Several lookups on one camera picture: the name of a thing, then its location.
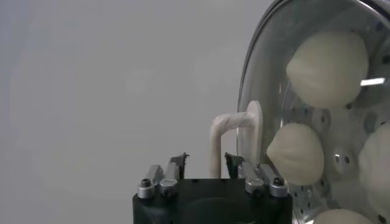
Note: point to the white steamed baozi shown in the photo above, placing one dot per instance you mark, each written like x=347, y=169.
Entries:
x=341, y=217
x=327, y=68
x=295, y=153
x=376, y=164

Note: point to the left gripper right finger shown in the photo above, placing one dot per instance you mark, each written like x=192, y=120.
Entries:
x=256, y=179

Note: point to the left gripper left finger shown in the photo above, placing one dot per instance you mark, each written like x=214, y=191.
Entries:
x=166, y=179

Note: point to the round glass pot lid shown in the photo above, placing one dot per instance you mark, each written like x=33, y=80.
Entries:
x=253, y=128

